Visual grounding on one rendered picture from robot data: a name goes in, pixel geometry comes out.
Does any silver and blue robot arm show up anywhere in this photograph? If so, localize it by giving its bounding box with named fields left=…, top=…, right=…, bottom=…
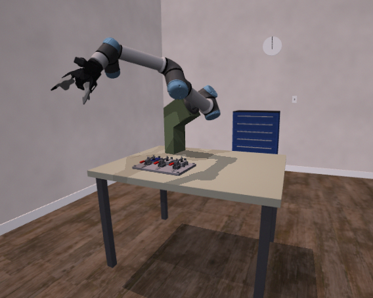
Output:
left=74, top=37, right=221, bottom=120

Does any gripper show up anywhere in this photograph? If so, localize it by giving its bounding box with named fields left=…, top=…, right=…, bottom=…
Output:
left=51, top=58, right=103, bottom=104

